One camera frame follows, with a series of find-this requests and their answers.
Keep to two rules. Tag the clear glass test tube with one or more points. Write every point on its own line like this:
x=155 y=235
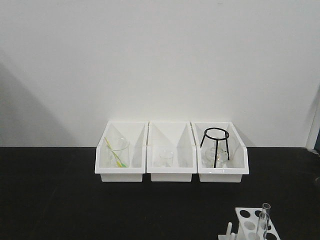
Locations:
x=262 y=226

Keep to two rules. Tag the white test tube rack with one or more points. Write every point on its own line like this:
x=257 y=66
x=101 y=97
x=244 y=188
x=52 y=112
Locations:
x=248 y=219

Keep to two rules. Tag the middle white storage bin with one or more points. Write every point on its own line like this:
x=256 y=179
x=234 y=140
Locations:
x=178 y=138

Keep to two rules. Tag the white storage bin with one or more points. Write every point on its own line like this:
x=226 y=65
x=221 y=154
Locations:
x=136 y=132
x=238 y=165
x=178 y=138

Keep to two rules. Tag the small clear glass beaker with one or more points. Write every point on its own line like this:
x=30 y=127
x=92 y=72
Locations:
x=166 y=158

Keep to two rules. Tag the glass beaker with stirrer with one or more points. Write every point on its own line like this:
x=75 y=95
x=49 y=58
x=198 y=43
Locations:
x=117 y=152

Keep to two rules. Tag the left white storage bin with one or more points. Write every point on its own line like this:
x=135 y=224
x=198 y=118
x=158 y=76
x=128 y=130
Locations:
x=136 y=132

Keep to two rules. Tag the clear glass flask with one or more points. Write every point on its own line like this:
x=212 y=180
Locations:
x=215 y=159

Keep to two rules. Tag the right white storage bin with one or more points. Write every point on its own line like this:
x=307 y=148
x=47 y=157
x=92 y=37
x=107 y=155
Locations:
x=238 y=165

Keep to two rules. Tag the black wire tripod stand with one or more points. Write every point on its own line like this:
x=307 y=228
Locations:
x=219 y=138

